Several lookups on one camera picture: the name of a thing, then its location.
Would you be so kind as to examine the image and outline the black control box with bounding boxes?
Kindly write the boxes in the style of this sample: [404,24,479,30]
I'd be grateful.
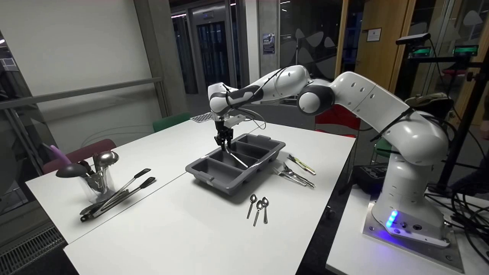
[353,162,390,198]

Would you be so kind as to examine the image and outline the wall poster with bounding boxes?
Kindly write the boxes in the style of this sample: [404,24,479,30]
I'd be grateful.
[262,32,277,56]

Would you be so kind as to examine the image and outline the black floor cables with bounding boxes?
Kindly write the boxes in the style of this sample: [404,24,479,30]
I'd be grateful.
[425,128,489,267]

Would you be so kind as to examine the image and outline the black stand pole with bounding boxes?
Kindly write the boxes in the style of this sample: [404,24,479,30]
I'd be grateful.
[434,47,489,195]

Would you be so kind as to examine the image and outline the grey handrail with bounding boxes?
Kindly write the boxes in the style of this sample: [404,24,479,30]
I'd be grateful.
[0,76,165,113]

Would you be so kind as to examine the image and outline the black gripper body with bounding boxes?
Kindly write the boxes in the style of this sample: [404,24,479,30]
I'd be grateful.
[213,117,236,143]

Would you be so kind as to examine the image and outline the grey plastic cutlery tray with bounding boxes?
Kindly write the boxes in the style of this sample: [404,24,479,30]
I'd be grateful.
[185,133,288,198]

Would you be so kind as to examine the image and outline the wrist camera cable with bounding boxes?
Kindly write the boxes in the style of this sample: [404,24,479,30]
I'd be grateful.
[222,67,288,128]

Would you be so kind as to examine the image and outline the purple utensil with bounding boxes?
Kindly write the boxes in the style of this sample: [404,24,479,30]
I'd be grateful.
[48,142,75,169]

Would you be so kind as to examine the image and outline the long black-tipped tongs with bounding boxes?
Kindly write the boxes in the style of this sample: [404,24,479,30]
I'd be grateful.
[80,166,155,218]
[80,175,159,224]

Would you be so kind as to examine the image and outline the black ladle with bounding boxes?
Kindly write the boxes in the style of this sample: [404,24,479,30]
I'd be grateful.
[55,162,92,180]

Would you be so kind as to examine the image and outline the floor vent grille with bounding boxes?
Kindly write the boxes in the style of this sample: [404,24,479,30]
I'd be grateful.
[0,223,69,275]

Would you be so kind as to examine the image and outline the yellow-green handled peeler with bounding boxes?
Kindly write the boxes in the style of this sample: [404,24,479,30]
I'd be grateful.
[286,153,318,177]

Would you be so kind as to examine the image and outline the green chair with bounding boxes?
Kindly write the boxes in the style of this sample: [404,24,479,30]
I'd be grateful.
[373,136,395,165]
[152,110,196,134]

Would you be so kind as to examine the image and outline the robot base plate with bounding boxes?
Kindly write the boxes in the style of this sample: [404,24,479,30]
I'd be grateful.
[361,200,466,275]

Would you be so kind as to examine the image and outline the small silver tongs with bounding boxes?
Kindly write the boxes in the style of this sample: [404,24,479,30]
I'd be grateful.
[278,165,317,189]

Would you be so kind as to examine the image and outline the silver ladle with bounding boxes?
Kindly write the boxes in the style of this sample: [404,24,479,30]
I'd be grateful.
[94,149,121,171]

